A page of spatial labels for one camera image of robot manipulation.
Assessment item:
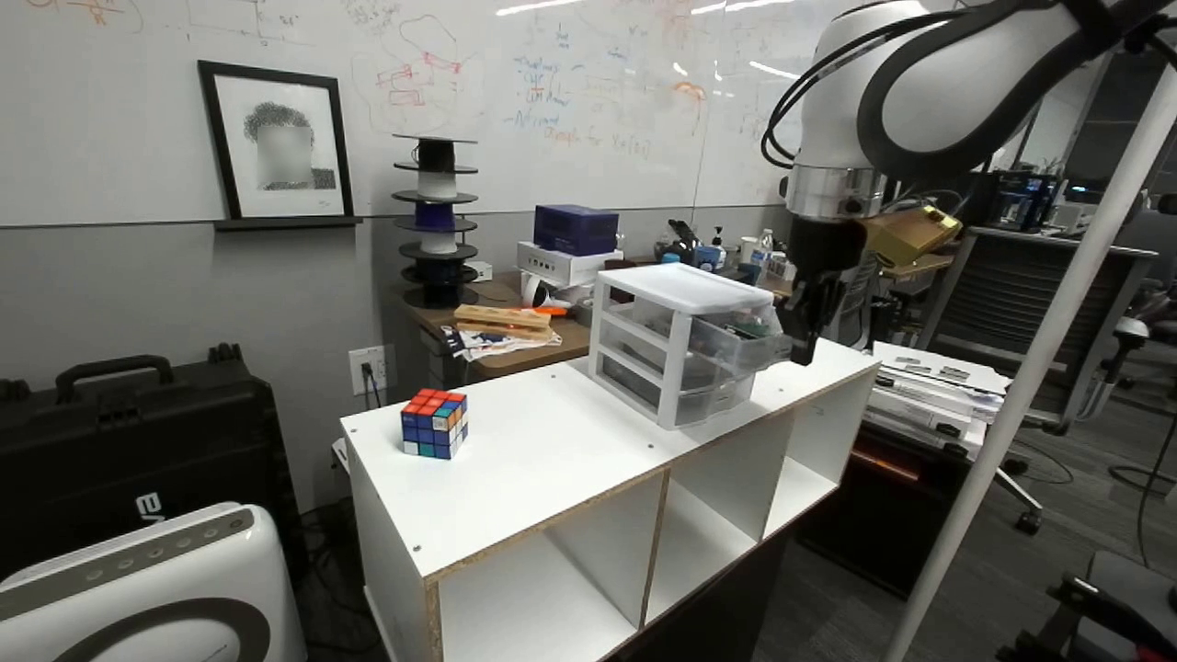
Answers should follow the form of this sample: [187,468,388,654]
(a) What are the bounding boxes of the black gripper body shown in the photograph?
[789,220,867,322]

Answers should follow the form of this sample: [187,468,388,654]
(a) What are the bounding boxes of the clear top drawer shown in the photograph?
[688,308,790,373]

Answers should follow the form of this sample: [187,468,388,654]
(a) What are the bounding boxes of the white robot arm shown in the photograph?
[763,0,1174,363]

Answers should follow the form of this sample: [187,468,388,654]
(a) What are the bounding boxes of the white plastic drawer unit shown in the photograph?
[590,264,775,427]

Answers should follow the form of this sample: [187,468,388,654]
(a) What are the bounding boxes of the stack of papers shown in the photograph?
[867,344,1012,450]

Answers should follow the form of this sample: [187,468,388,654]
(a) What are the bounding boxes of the office chair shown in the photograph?
[857,216,1164,532]

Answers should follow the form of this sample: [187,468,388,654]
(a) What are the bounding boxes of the purple box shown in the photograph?
[534,205,618,254]

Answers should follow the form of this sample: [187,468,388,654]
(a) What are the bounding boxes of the white flat box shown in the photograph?
[515,242,618,289]

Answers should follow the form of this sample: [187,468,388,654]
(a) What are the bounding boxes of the white tripod pole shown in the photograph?
[882,65,1177,662]

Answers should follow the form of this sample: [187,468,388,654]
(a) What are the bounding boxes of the wooden side table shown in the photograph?
[406,295,590,387]

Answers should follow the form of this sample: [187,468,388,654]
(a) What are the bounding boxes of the wooden brush block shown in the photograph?
[453,307,553,333]

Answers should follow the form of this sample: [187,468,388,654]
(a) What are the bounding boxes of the white shelf cabinet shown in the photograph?
[341,344,880,662]

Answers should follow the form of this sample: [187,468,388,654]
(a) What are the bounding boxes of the black white spool stack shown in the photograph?
[395,118,480,308]

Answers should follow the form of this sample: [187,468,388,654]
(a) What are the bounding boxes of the colourful cube box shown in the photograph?
[400,390,466,459]

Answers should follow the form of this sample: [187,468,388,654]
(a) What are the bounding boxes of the black framed picture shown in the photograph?
[198,61,352,228]

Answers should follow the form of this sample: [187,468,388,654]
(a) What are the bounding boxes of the white air purifier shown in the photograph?
[0,502,308,662]

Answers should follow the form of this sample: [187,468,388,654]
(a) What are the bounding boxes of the black hard case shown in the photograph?
[0,345,305,573]

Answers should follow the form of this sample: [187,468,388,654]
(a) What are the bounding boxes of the wall power outlet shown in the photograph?
[351,345,388,395]

